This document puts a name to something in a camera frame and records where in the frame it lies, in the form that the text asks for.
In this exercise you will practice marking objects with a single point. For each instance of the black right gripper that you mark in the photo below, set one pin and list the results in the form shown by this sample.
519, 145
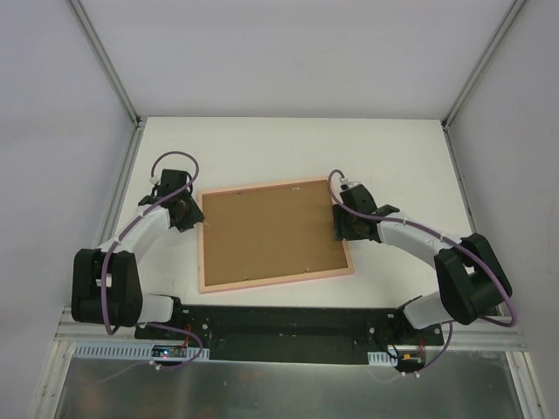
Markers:
342, 224

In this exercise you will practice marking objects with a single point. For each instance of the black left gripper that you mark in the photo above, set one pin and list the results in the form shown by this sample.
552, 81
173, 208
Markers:
188, 216

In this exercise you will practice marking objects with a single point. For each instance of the pink wooden picture frame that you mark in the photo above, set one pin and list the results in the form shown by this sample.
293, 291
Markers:
275, 283

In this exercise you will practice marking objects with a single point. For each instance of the brown cardboard backing board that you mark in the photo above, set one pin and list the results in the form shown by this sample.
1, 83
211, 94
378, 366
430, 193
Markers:
271, 235

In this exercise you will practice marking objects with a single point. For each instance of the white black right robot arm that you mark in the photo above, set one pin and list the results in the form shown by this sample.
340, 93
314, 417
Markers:
471, 281

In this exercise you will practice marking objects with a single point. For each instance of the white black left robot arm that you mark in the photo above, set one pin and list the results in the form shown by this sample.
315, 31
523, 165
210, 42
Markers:
106, 286

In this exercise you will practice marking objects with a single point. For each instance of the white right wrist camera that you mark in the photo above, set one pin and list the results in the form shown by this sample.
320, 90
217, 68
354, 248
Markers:
347, 180

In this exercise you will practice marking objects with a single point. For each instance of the left aluminium corner post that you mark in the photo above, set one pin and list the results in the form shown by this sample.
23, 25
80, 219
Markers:
105, 62

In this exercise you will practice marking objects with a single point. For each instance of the aluminium corner post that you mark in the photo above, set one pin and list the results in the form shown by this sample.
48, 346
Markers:
105, 62
505, 25

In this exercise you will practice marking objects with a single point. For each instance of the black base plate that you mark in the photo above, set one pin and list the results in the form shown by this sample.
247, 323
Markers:
341, 336

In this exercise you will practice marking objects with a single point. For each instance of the left white cable duct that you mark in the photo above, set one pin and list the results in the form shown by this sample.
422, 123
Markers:
139, 352

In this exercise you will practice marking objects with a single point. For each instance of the white cable duct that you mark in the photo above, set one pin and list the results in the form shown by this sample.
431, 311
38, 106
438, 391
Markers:
394, 360
139, 352

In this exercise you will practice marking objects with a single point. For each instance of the right white cable duct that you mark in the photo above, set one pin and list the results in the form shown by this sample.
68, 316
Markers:
394, 360

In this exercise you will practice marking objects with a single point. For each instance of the right aluminium corner post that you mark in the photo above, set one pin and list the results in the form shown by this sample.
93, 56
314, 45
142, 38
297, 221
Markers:
505, 25

